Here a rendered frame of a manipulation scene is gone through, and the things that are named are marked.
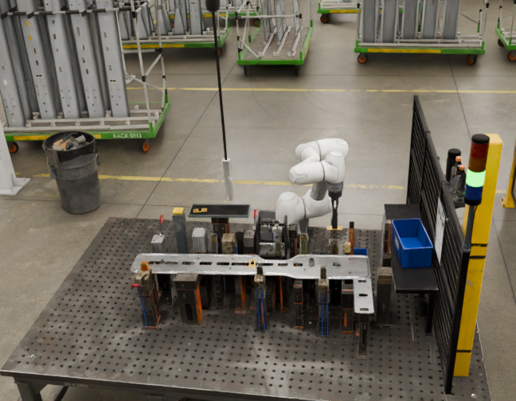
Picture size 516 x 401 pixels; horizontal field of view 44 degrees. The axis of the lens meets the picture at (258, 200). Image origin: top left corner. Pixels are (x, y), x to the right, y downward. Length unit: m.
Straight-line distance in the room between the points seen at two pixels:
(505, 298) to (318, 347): 2.05
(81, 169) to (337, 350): 3.52
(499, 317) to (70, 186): 3.98
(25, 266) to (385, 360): 3.47
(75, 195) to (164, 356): 3.10
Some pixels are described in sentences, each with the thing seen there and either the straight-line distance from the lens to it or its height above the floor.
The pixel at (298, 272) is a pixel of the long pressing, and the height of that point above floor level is 1.00.
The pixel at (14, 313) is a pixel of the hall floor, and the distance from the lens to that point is 5.40.
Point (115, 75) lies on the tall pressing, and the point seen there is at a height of 0.83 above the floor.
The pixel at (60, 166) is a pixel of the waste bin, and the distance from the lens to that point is 6.22.
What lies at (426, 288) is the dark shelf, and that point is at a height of 1.03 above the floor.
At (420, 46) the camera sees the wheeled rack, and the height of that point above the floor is 0.28.
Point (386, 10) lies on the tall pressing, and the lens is 10.18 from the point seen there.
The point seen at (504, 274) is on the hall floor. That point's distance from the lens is 5.48.
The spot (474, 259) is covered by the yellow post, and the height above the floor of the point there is 1.42.
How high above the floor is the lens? 3.13
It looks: 30 degrees down
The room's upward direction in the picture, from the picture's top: 3 degrees counter-clockwise
